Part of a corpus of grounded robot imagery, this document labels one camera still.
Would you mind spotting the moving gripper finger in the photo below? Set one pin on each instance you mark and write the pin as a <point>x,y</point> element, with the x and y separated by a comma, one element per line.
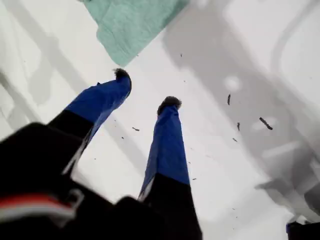
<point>105,100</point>

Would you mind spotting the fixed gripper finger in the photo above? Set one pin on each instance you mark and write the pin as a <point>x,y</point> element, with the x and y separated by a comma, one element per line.
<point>167,150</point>

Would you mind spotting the pale green T-shirt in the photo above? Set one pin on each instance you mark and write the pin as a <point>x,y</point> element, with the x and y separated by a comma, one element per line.
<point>130,25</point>

